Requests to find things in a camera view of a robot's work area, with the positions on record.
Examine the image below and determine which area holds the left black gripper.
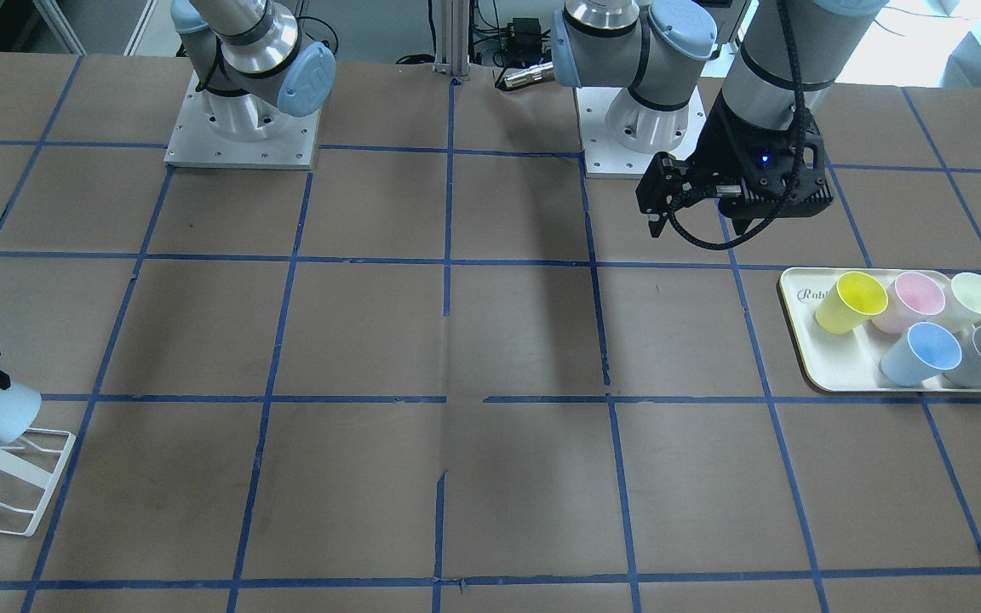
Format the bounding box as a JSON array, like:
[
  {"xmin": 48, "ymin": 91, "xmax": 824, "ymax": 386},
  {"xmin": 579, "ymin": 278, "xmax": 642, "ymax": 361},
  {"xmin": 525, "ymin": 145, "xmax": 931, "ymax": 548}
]
[{"xmin": 635, "ymin": 94, "xmax": 834, "ymax": 239}]

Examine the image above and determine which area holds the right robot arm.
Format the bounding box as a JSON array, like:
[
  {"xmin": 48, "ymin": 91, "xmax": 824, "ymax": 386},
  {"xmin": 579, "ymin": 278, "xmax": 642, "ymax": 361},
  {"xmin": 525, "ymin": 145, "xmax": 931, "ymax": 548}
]
[{"xmin": 0, "ymin": 1, "xmax": 336, "ymax": 398}]

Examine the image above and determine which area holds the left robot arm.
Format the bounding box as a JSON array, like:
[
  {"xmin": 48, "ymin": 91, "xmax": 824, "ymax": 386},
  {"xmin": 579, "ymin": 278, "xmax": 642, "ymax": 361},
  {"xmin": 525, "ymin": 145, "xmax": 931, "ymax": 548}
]
[{"xmin": 550, "ymin": 1, "xmax": 884, "ymax": 249}]

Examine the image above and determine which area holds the yellow cup on tray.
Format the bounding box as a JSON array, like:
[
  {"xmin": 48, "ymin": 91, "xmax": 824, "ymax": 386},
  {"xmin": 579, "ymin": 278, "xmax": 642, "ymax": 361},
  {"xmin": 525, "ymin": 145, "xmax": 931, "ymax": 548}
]
[{"xmin": 814, "ymin": 271, "xmax": 889, "ymax": 335}]

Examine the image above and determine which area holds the pink cup on tray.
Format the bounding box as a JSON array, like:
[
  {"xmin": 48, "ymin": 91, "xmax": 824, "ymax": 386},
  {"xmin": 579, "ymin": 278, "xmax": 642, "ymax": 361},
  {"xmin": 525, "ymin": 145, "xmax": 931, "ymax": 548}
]
[{"xmin": 869, "ymin": 271, "xmax": 946, "ymax": 334}]

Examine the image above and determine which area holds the blue cup on tray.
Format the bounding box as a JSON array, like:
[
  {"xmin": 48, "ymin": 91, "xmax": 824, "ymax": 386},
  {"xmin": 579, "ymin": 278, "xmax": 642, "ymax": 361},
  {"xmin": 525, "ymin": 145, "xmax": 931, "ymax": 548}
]
[{"xmin": 880, "ymin": 322, "xmax": 962, "ymax": 387}]

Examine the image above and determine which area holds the cream white cup on tray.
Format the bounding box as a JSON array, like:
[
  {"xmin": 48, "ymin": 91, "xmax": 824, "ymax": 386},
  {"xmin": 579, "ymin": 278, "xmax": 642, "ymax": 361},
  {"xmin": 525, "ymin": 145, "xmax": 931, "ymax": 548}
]
[{"xmin": 937, "ymin": 272, "xmax": 981, "ymax": 331}]

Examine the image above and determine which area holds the cream serving tray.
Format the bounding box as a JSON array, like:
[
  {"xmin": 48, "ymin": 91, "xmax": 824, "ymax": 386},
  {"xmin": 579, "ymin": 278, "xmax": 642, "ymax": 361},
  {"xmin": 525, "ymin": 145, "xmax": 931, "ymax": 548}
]
[{"xmin": 777, "ymin": 266, "xmax": 981, "ymax": 393}]

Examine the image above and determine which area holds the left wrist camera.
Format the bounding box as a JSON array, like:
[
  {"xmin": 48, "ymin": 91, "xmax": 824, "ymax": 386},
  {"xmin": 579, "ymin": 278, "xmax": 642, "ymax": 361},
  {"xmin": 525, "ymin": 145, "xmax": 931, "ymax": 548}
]
[{"xmin": 725, "ymin": 128, "xmax": 834, "ymax": 214}]

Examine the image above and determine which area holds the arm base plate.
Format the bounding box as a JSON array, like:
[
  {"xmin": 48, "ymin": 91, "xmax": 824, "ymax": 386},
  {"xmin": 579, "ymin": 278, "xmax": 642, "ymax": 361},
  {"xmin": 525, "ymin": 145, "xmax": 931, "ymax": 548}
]
[
  {"xmin": 164, "ymin": 74, "xmax": 323, "ymax": 171},
  {"xmin": 575, "ymin": 87, "xmax": 705, "ymax": 179}
]

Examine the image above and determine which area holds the white wire cup rack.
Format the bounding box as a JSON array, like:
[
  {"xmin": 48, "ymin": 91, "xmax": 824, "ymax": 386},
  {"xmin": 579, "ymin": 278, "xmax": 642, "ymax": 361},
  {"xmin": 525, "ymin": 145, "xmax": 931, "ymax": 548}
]
[{"xmin": 0, "ymin": 428, "xmax": 77, "ymax": 538}]

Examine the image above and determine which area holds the aluminium frame post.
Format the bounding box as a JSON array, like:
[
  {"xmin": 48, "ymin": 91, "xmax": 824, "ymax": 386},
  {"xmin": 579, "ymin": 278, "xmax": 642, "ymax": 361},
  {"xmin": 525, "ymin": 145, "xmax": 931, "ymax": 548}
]
[{"xmin": 432, "ymin": 0, "xmax": 472, "ymax": 81}]

